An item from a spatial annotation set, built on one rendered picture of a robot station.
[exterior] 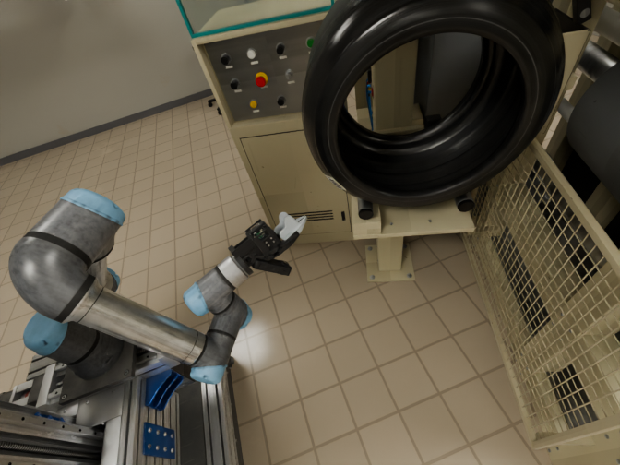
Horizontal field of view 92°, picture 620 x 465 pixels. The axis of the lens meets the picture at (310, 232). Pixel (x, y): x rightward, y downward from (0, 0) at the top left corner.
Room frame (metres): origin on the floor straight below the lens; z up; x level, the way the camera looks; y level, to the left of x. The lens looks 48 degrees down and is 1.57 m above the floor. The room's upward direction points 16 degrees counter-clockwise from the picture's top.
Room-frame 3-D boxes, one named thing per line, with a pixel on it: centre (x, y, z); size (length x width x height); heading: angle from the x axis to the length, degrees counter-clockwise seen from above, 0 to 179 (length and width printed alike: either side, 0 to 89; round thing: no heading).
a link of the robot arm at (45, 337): (0.51, 0.76, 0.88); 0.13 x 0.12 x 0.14; 157
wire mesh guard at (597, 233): (0.43, -0.61, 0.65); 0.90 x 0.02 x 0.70; 164
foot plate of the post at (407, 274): (0.99, -0.41, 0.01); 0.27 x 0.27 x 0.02; 74
